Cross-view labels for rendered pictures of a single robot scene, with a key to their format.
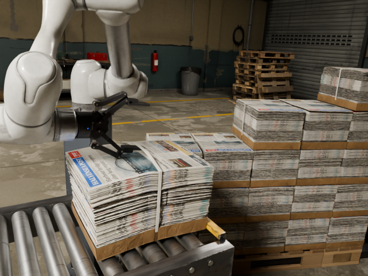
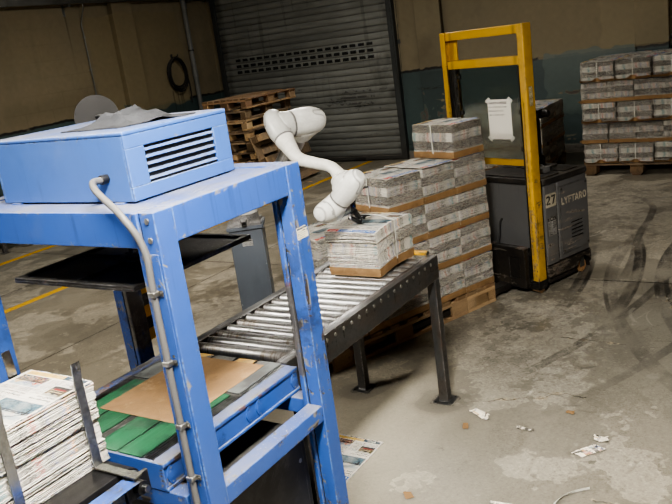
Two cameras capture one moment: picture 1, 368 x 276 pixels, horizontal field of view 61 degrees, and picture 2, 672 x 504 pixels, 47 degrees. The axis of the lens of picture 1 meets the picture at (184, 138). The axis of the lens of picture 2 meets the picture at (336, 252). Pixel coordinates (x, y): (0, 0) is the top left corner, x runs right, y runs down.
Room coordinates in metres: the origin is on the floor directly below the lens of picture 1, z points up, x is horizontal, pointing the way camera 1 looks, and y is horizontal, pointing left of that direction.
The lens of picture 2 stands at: (-2.40, 1.82, 1.91)
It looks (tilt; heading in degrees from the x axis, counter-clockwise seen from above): 15 degrees down; 336
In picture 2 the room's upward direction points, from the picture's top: 8 degrees counter-clockwise
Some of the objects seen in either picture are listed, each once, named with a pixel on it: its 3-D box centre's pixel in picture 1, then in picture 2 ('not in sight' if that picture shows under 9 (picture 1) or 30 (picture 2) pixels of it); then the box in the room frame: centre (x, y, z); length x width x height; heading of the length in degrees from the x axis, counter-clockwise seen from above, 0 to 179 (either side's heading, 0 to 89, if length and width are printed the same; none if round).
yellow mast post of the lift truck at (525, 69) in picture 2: not in sight; (529, 157); (1.76, -1.56, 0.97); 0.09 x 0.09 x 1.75; 12
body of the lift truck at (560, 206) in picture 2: not in sight; (531, 220); (2.15, -1.86, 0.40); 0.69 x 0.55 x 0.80; 12
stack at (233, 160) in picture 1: (235, 201); (379, 275); (1.85, -0.36, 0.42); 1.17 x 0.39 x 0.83; 102
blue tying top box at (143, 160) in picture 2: not in sight; (115, 155); (0.16, 1.40, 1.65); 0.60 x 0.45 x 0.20; 32
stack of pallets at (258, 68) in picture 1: (262, 76); (253, 139); (8.49, -1.98, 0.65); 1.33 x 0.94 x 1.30; 126
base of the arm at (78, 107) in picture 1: (84, 107); (244, 218); (1.64, 0.54, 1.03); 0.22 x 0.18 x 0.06; 157
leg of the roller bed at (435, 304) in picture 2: not in sight; (439, 340); (0.83, -0.13, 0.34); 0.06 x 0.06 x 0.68; 32
